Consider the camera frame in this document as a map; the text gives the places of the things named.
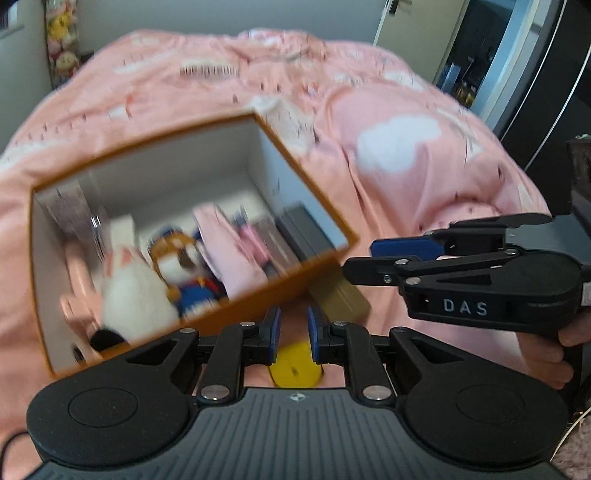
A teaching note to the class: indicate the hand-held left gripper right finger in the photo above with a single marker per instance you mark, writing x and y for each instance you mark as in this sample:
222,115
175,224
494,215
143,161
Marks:
313,334

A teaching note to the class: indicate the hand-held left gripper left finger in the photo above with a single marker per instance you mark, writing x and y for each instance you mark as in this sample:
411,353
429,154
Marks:
274,332

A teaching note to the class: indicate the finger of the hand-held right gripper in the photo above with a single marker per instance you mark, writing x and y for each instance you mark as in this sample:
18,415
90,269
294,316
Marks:
378,270
401,248

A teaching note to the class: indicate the yellow round object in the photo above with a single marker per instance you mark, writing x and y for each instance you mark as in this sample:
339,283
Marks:
295,369

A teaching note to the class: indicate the gold box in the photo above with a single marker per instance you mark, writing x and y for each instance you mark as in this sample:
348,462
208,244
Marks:
339,297

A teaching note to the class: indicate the dark grey box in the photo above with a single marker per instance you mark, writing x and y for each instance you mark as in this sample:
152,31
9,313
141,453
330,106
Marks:
304,230

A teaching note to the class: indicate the dark brown printed box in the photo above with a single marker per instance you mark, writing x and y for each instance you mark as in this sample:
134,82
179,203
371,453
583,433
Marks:
274,244

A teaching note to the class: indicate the pink fabric pouch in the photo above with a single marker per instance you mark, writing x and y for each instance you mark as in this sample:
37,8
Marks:
226,249

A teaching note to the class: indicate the orange blue plush toy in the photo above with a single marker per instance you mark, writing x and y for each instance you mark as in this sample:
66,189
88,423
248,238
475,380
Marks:
184,272

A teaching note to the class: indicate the orange cardboard box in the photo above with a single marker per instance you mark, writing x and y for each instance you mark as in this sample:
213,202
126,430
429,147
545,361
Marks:
295,184

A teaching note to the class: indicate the white rabbit plush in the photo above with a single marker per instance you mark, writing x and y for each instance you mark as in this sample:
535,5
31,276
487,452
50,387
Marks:
134,295

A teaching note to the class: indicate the small white printed box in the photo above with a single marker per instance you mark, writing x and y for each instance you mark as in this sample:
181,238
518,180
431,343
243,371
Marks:
67,207

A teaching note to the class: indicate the person's right hand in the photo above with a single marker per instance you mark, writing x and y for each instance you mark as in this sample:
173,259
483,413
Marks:
549,360

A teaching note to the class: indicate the pink printed blanket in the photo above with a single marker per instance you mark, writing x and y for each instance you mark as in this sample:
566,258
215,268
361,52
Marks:
392,184

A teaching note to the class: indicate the cream door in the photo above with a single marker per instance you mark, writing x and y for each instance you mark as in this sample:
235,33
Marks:
415,32

